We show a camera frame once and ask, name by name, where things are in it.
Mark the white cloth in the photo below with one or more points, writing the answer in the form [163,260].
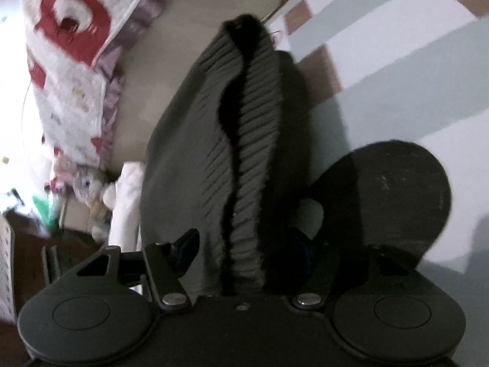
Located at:
[126,198]

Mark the checkered bed sheet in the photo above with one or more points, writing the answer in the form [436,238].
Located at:
[401,65]

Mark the green plastic item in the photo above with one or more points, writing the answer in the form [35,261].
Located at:
[44,212]

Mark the dark grey knit sweater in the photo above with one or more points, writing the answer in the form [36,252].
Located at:
[256,122]

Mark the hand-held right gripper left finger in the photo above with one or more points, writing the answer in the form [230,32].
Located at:
[187,248]

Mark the white quilt with purple trim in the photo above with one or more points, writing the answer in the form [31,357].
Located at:
[68,103]

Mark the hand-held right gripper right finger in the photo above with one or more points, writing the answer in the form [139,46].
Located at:
[303,252]

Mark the small plush toy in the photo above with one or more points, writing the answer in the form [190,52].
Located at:
[93,187]

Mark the white perforated box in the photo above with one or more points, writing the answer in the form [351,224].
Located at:
[5,263]

